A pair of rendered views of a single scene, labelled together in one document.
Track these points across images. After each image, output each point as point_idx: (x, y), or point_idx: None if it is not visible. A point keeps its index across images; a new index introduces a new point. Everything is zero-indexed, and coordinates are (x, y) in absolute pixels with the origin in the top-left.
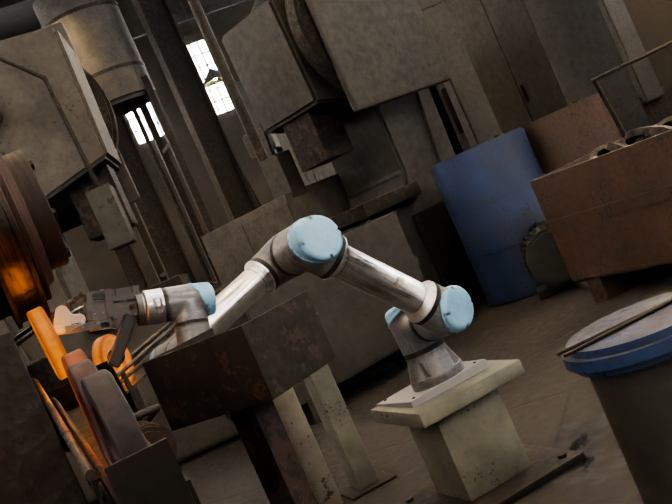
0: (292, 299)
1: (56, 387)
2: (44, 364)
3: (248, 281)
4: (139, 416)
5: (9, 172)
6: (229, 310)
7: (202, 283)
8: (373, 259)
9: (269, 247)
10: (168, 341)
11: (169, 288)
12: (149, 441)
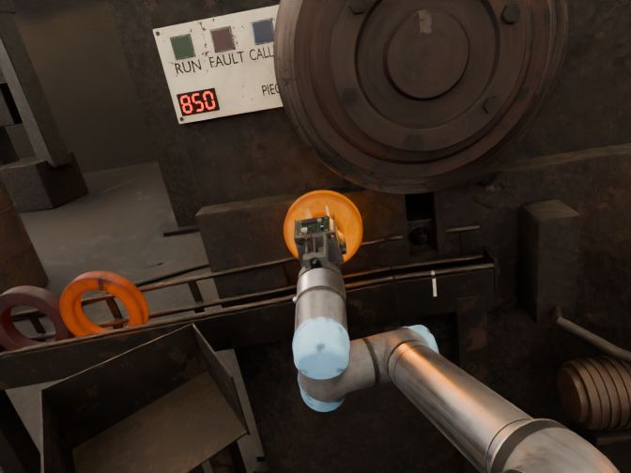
0: (40, 451)
1: (526, 247)
2: (525, 217)
3: (467, 434)
4: (618, 358)
5: (318, 21)
6: (424, 410)
7: (305, 337)
8: None
9: (510, 468)
10: (373, 337)
11: (304, 297)
12: (569, 385)
